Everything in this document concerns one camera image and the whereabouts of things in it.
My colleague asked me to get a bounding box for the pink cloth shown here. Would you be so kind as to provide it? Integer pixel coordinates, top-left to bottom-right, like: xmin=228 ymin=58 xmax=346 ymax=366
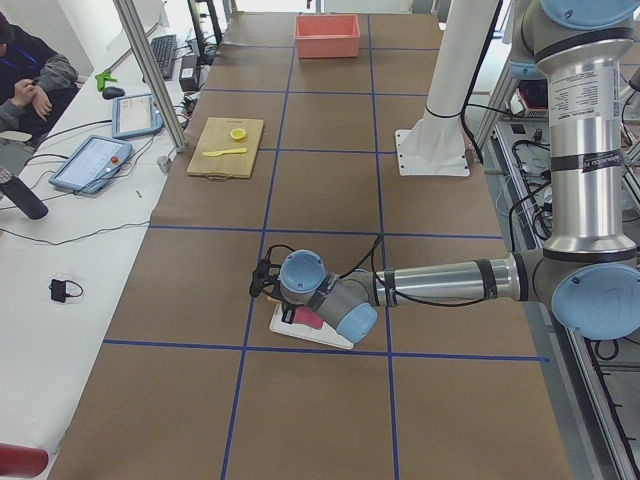
xmin=293 ymin=307 xmax=324 ymax=330

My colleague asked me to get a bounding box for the white pedestal column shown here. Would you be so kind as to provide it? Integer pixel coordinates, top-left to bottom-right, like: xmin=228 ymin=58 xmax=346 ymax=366
xmin=396 ymin=1 xmax=480 ymax=177

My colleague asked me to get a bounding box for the aluminium frame post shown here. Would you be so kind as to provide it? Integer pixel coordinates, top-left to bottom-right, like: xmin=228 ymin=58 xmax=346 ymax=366
xmin=113 ymin=0 xmax=187 ymax=153

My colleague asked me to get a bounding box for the wooden cutting board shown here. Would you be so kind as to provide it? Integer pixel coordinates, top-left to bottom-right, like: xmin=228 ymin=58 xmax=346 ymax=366
xmin=187 ymin=117 xmax=264 ymax=179

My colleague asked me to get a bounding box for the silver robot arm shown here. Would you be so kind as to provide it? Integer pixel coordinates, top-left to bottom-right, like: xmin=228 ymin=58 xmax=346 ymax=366
xmin=273 ymin=1 xmax=639 ymax=343

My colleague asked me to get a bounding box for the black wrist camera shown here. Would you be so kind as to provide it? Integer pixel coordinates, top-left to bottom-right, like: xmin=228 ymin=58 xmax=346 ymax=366
xmin=249 ymin=258 xmax=281 ymax=300

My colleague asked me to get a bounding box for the pink plastic tray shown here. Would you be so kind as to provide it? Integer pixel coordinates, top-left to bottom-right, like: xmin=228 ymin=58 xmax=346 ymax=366
xmin=294 ymin=14 xmax=361 ymax=59

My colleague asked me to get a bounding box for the red cylinder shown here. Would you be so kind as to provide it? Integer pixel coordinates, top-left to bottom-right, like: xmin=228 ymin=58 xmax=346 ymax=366
xmin=0 ymin=443 xmax=49 ymax=479

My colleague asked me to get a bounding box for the near teach pendant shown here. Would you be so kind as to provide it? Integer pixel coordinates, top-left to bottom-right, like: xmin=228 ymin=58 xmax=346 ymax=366
xmin=49 ymin=135 xmax=133 ymax=194

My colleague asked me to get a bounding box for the teach pendant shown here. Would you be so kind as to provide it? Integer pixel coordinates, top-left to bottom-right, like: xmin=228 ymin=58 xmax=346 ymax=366
xmin=112 ymin=94 xmax=164 ymax=140
xmin=49 ymin=135 xmax=133 ymax=194

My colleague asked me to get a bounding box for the black water bottle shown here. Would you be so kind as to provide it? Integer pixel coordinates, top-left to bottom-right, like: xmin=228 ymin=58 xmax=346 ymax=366
xmin=0 ymin=167 xmax=49 ymax=220

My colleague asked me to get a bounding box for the yellow lemon slice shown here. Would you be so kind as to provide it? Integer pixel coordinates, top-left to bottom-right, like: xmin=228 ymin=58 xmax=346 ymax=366
xmin=229 ymin=128 xmax=247 ymax=142

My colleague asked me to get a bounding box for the small black adapter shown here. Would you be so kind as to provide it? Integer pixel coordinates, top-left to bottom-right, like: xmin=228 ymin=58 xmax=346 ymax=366
xmin=49 ymin=278 xmax=84 ymax=303

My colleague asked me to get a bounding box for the black power box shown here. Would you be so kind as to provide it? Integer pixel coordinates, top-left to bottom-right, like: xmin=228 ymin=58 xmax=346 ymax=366
xmin=179 ymin=54 xmax=200 ymax=92

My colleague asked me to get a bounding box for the black keyboard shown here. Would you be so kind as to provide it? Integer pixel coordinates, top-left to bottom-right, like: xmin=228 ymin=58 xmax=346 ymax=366
xmin=150 ymin=34 xmax=177 ymax=80

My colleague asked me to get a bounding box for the white rack tray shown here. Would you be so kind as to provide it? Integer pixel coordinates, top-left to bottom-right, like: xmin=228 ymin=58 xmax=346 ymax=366
xmin=269 ymin=304 xmax=354 ymax=350

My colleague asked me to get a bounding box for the seated person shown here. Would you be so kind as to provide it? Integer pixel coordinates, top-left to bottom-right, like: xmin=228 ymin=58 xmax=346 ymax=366
xmin=1 ymin=17 xmax=79 ymax=146

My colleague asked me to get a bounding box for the black computer mouse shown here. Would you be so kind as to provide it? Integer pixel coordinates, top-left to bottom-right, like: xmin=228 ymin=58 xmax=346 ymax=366
xmin=102 ymin=86 xmax=125 ymax=100

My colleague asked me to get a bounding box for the yellow plastic knife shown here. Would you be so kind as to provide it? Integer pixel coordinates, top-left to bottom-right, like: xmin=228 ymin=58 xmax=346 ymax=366
xmin=202 ymin=147 xmax=248 ymax=158

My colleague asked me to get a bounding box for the far teach pendant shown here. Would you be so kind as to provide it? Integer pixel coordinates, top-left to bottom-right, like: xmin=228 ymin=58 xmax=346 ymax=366
xmin=112 ymin=94 xmax=164 ymax=140

